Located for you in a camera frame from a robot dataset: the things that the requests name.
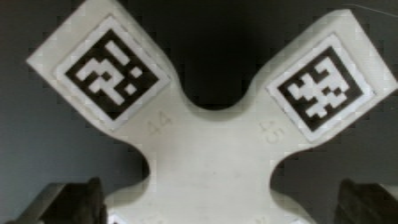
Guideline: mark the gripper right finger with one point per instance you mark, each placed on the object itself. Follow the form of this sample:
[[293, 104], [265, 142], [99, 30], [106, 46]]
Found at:
[[366, 203]]

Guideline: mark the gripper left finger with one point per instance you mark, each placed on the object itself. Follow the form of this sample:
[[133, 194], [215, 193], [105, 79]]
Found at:
[[67, 204]]

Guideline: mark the white cross-shaped table base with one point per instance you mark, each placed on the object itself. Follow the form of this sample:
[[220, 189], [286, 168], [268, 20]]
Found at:
[[211, 149]]

